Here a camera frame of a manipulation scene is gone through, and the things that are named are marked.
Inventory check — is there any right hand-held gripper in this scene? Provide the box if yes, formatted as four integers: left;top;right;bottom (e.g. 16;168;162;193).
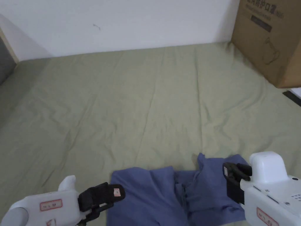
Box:
222;151;301;226

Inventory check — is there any bed with pale green sheet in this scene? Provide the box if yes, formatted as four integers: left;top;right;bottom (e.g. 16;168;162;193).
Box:
0;41;301;226

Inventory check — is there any white and black flat object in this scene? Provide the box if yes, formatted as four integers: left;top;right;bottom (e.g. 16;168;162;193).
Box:
282;87;301;106

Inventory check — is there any blue shirt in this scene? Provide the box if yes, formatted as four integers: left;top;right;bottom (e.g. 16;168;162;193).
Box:
106;152;250;226

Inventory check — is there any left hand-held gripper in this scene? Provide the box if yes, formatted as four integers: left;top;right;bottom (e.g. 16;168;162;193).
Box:
0;175;126;226

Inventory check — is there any brown cardboard carton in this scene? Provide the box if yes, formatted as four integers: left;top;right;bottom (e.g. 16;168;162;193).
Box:
231;0;301;89

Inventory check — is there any grey padded headboard, wooden frame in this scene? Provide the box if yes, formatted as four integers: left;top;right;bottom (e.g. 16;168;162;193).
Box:
0;27;20;86

